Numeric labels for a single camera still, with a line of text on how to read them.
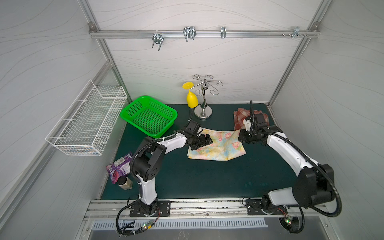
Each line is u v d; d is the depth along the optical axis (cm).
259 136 62
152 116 112
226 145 91
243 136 76
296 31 76
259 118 67
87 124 69
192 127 75
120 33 78
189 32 77
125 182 73
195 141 79
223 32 78
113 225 69
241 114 107
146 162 49
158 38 80
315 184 42
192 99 101
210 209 75
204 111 115
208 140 85
